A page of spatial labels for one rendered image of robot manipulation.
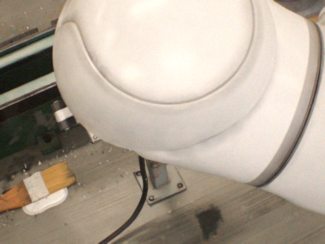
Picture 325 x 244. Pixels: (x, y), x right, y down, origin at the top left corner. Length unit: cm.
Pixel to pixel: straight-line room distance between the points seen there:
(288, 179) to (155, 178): 62
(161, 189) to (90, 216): 13
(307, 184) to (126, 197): 66
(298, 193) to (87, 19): 15
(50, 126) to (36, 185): 11
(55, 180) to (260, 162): 72
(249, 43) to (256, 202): 70
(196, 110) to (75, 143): 80
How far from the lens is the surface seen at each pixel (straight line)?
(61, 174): 97
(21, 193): 98
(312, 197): 30
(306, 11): 109
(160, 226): 90
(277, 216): 90
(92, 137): 70
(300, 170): 29
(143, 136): 24
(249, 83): 22
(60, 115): 49
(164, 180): 91
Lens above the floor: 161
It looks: 54 degrees down
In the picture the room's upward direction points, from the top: 10 degrees counter-clockwise
